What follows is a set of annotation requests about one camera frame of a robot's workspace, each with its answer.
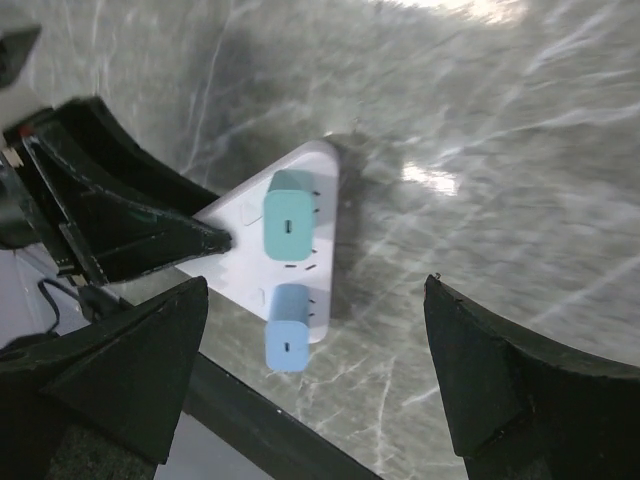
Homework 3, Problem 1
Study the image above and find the blue plug adapter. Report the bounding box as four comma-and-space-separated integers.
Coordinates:
265, 284, 311, 372

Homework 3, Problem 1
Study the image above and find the teal plug adapter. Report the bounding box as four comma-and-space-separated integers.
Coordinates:
263, 169, 315, 262

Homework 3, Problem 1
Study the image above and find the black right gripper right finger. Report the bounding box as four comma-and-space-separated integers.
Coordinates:
424, 275, 639, 479

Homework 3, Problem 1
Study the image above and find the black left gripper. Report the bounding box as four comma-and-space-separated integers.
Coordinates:
1, 24, 232, 285

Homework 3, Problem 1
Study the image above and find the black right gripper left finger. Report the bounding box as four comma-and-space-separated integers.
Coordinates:
1, 277, 208, 479

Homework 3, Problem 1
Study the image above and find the white triangular strip base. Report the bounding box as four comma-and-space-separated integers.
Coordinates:
178, 141, 340, 343

